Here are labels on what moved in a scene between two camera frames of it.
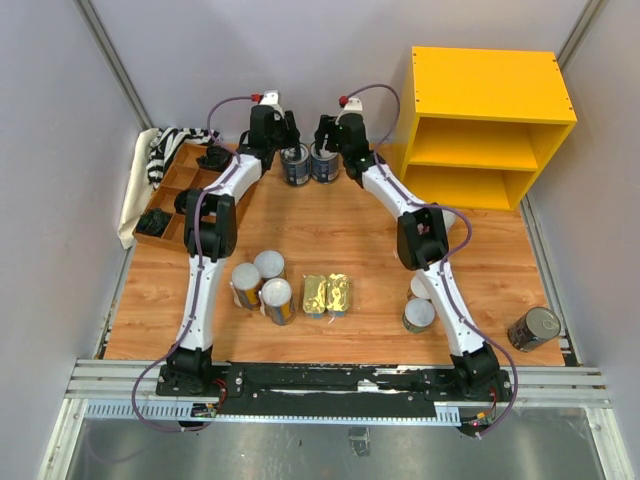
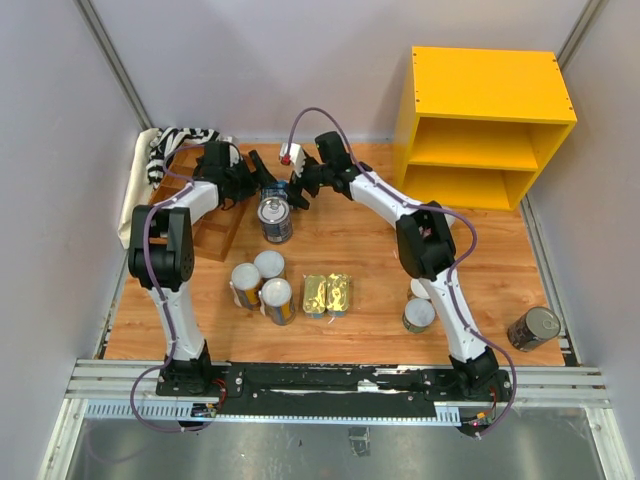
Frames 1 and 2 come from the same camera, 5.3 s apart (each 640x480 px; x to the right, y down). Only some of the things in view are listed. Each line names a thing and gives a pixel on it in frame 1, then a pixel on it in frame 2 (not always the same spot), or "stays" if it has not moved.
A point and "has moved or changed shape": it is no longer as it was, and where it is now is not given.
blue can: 324,167 has moved or changed shape
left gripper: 288,125 to 260,177
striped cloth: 166,143 stays
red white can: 448,218 stays
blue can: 295,171 has moved or changed shape
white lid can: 418,314 stays
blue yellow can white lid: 276,301 stays
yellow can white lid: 269,263 stays
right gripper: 332,125 to 294,190
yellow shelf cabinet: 475,126 stays
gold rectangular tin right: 337,294 stays
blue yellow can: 245,286 stays
